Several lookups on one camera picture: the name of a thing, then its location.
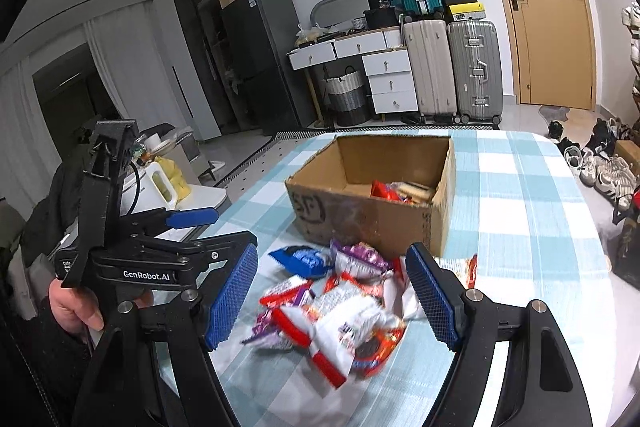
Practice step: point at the blue white checked tablecloth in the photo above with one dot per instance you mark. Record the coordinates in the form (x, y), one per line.
(520, 207)

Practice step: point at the white curtain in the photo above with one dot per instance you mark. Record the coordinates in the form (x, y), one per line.
(120, 67)
(25, 117)

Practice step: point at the white yellow jug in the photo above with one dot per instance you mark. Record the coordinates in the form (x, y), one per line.
(172, 179)

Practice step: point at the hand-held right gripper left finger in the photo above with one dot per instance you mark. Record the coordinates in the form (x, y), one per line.
(232, 297)

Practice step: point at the brown cardboard box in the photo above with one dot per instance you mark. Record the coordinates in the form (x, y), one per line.
(360, 217)

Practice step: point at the tall cabinet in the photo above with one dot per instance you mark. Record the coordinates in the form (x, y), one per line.
(190, 57)

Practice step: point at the pile of shoes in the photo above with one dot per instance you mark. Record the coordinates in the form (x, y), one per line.
(607, 172)

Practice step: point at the grey door mat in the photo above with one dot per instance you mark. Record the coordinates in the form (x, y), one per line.
(554, 112)

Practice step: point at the red packets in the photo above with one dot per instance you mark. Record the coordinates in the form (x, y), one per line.
(345, 322)

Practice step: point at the person's left hand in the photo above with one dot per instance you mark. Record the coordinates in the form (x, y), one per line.
(75, 304)

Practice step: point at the arched grey mirror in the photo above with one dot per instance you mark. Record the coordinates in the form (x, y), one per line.
(335, 7)

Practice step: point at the black storage box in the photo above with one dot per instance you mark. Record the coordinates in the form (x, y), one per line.
(381, 19)

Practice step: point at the white side table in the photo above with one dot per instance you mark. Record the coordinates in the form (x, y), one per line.
(200, 197)

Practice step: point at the person's left forearm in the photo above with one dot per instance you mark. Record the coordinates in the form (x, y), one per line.
(55, 357)

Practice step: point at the dark grey fridge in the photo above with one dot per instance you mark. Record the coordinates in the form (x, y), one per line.
(270, 57)

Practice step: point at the woven laundry basket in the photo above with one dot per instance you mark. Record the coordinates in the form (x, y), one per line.
(347, 99)

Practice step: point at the beige suitcase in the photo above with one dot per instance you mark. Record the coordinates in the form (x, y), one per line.
(429, 67)

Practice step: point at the blue snack packet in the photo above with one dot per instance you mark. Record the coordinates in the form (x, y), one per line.
(300, 259)

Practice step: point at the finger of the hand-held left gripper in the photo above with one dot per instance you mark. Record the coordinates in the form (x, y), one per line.
(200, 244)
(192, 218)

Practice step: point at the small cardboard box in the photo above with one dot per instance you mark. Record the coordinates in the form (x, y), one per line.
(627, 151)

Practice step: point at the beige snack packet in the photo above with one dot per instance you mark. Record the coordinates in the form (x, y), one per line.
(417, 192)

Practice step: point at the clear plastic bag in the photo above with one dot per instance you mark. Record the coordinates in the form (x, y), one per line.
(309, 34)

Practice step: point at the dark window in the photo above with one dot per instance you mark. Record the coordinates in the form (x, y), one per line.
(75, 97)

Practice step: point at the white desk with drawers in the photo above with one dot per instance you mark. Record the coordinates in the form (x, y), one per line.
(390, 72)

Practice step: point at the red snack packet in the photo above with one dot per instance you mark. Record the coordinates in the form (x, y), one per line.
(385, 191)

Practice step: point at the dark jacket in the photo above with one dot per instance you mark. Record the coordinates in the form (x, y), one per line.
(45, 217)

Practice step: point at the shoe rack full of shoes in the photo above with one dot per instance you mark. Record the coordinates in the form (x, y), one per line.
(634, 19)

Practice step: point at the yellow white shoe box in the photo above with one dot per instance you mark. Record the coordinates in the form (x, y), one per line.
(467, 12)

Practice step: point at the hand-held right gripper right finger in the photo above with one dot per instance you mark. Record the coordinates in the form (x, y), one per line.
(432, 302)

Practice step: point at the wooden door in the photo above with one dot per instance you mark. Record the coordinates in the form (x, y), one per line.
(550, 32)

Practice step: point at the silver suitcase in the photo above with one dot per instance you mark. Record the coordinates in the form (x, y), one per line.
(475, 67)

